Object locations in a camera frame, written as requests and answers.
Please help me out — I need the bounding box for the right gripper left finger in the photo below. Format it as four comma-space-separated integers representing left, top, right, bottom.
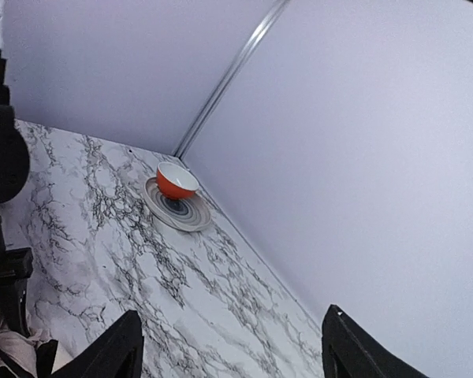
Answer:
51, 310, 144, 378

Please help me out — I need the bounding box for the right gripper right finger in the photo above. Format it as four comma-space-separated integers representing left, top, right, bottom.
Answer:
322, 304, 425, 378

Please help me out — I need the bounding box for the grey ringed silicone mat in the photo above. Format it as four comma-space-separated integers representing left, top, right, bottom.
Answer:
142, 177, 211, 232

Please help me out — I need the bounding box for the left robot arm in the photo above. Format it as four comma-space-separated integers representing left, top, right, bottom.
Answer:
0, 49, 32, 337

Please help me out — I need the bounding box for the left aluminium frame post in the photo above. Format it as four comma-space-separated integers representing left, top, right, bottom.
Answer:
173, 0, 290, 160

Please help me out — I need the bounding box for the orange white bowl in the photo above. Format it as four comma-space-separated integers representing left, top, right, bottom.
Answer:
156, 161, 199, 200

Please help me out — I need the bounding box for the beige folding umbrella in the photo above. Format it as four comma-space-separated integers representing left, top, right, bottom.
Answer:
0, 313, 59, 377

